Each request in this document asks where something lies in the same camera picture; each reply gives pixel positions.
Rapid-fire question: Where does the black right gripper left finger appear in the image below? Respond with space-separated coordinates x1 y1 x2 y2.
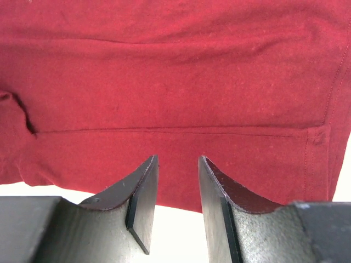
61 155 158 255

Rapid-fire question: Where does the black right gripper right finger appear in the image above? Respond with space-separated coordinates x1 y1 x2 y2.
198 156 315 262

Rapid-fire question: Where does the dark red t shirt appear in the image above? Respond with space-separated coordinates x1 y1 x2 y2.
1 1 350 211

